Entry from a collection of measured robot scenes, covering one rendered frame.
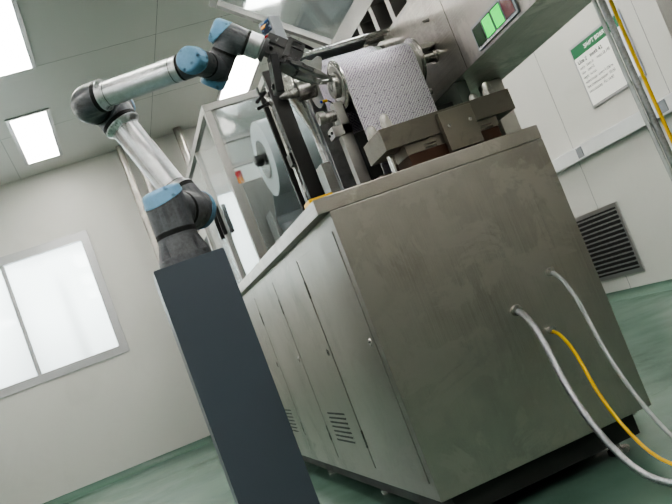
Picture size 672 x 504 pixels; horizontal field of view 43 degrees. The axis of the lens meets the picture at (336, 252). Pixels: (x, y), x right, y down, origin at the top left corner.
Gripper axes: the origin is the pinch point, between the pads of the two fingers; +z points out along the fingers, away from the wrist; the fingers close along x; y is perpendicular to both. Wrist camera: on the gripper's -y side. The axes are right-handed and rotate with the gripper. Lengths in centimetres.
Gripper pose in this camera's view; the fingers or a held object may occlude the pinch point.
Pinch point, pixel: (323, 81)
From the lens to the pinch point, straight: 255.2
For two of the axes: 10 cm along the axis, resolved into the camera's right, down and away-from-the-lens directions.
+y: 3.1, -9.2, 2.4
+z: 9.2, 3.5, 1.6
